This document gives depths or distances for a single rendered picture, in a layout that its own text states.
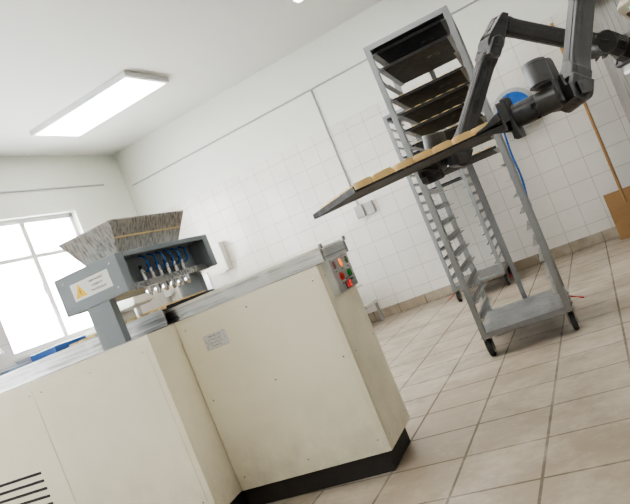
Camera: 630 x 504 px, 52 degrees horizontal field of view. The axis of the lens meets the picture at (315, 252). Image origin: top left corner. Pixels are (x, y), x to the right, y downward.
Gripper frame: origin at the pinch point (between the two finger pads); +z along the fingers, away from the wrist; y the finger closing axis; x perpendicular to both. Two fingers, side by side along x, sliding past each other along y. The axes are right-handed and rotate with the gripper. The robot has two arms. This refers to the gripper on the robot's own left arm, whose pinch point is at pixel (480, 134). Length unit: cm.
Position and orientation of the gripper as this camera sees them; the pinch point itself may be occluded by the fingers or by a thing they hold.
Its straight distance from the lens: 165.4
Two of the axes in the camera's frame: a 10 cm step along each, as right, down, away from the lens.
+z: -7.9, 3.6, 5.0
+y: 4.1, 9.1, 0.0
